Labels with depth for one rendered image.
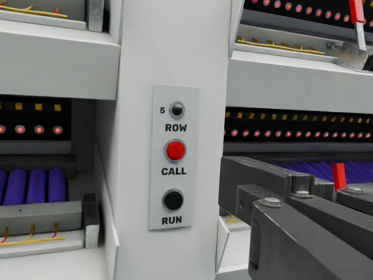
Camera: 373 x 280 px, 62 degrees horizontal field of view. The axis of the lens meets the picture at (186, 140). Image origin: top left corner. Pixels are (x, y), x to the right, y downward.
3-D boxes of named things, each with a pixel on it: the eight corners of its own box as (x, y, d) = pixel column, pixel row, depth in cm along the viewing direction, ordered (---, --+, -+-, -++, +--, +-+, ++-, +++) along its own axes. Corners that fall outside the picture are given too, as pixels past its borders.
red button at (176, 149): (185, 160, 26) (186, 141, 26) (167, 160, 26) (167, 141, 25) (181, 158, 27) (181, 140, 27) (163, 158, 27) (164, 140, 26)
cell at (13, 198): (27, 181, 37) (23, 218, 31) (9, 182, 36) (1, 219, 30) (26, 168, 36) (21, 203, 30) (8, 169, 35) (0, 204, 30)
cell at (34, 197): (46, 180, 37) (45, 215, 32) (29, 181, 37) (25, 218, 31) (46, 168, 37) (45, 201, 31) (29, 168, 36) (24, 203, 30)
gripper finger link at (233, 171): (313, 256, 12) (298, 259, 12) (228, 204, 19) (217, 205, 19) (320, 183, 12) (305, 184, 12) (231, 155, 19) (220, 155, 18)
